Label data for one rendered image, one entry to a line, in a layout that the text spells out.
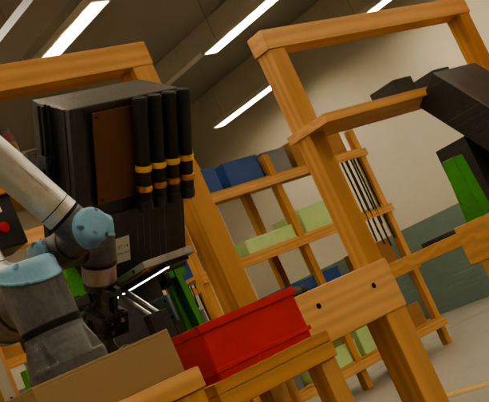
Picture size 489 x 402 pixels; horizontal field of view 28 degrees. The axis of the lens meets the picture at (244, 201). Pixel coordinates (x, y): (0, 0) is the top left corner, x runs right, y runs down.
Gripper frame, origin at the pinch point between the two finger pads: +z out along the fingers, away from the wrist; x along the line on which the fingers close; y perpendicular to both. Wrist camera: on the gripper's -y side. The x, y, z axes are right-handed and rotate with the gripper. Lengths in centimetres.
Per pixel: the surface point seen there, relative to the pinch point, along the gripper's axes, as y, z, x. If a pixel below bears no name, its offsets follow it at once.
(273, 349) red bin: 33.1, -6.9, 22.1
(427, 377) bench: 24, 33, 94
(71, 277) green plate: -31.2, -6.6, 14.3
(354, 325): 11, 14, 76
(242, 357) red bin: 33.5, -8.7, 12.7
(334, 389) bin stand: 43, 3, 31
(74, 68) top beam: -102, -43, 67
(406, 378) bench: 20, 33, 90
